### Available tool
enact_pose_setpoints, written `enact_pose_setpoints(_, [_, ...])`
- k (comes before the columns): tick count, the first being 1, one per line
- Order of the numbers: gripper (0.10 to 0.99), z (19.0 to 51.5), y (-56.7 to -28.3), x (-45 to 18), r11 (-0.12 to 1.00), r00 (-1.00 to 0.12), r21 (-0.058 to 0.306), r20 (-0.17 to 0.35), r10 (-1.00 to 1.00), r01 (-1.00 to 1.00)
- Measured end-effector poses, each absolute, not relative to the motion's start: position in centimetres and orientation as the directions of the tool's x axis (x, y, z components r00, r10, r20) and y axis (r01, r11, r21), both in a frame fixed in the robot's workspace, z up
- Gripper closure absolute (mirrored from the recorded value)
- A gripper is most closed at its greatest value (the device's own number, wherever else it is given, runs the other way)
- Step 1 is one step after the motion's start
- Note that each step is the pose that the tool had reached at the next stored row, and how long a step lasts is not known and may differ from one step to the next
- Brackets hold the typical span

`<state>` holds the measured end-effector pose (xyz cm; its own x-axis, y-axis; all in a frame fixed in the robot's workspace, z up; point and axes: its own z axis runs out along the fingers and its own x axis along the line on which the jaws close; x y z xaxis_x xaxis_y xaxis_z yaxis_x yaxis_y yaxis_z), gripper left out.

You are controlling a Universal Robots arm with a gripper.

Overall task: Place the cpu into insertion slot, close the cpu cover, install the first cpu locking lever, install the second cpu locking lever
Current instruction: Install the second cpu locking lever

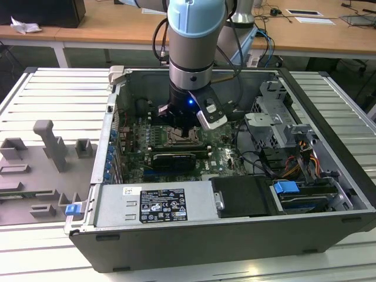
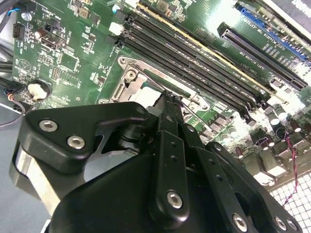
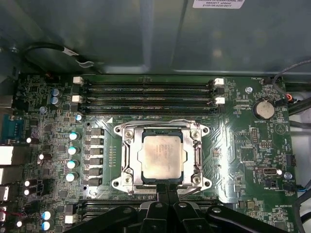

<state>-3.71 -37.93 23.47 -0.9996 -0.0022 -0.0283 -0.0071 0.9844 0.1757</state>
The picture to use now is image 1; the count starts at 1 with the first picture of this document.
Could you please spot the silver-topped CPU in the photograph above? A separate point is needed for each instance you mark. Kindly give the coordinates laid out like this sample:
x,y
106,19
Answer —
x,y
177,138

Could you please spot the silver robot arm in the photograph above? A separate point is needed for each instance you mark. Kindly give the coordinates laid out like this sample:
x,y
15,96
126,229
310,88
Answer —
x,y
194,50

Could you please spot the CPU socket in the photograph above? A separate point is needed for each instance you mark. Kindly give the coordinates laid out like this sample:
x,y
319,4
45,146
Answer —
x,y
196,142

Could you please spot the blue expansion slot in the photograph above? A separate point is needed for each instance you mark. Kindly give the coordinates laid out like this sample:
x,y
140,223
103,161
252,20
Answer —
x,y
152,173

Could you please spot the green RAM stick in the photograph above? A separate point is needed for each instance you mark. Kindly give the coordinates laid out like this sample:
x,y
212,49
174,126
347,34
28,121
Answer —
x,y
179,151

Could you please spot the graphics card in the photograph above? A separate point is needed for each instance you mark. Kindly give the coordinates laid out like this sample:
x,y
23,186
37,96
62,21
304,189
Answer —
x,y
173,161

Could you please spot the green motherboard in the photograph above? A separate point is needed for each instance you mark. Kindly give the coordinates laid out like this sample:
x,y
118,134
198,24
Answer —
x,y
217,158

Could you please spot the metal drive cage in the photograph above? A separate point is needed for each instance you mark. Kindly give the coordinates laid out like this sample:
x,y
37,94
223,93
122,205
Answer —
x,y
273,129

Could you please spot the wooden desk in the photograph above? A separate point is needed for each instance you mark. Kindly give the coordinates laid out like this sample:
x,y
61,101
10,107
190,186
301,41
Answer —
x,y
117,32

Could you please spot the silver power supply unit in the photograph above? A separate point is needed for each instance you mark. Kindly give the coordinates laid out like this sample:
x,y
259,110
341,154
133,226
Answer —
x,y
117,205

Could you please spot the hard disk in blue carrier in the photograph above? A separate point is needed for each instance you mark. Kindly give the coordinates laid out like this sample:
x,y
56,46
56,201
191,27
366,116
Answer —
x,y
285,188

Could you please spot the black and grey PC case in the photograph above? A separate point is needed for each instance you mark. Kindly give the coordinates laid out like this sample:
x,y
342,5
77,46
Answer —
x,y
205,249

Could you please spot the blue case latch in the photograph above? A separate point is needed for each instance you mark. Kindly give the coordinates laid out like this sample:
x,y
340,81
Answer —
x,y
73,211

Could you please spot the white paper sheet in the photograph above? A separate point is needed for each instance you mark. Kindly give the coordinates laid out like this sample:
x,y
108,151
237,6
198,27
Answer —
x,y
315,20

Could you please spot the grey parts rack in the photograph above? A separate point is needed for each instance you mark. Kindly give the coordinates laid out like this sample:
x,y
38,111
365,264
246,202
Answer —
x,y
35,176

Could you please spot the black box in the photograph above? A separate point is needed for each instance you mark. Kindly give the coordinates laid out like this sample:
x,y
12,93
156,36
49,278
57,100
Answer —
x,y
44,11

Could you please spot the crumpled white paper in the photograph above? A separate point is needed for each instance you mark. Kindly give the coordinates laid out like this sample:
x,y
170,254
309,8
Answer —
x,y
25,26

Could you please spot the white-edged wrist camera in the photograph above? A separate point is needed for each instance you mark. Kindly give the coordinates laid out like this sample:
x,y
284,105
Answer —
x,y
211,117

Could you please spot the black plastic duct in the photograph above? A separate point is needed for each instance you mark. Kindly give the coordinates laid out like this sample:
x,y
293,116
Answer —
x,y
243,196

